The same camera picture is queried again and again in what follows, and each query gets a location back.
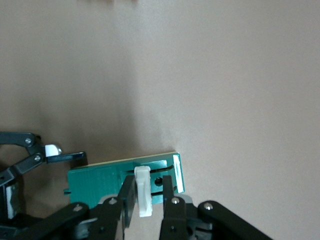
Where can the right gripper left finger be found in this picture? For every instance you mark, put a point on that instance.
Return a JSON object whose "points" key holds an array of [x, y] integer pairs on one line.
{"points": [[112, 212]]}

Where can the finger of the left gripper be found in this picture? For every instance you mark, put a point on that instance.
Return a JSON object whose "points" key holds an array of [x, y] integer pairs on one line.
{"points": [[66, 157]]}

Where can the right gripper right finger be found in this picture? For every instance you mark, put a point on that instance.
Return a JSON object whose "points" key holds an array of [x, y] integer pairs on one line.
{"points": [[175, 217]]}

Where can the green load switch base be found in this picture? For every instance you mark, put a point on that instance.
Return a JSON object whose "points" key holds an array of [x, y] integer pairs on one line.
{"points": [[100, 180]]}

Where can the brown paper table cover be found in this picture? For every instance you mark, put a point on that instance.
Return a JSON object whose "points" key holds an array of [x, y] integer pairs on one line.
{"points": [[200, 75]]}

